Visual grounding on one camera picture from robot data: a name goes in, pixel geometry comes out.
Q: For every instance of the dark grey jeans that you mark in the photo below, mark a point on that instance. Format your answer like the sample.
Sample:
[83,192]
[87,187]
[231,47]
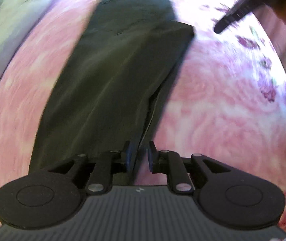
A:
[114,85]

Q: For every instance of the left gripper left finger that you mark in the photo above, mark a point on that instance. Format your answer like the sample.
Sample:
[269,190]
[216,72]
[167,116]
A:
[106,166]

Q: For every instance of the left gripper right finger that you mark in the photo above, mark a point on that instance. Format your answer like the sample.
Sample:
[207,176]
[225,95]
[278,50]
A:
[170,164]

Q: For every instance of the pink rose blanket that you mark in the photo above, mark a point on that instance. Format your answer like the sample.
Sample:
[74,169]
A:
[229,101]

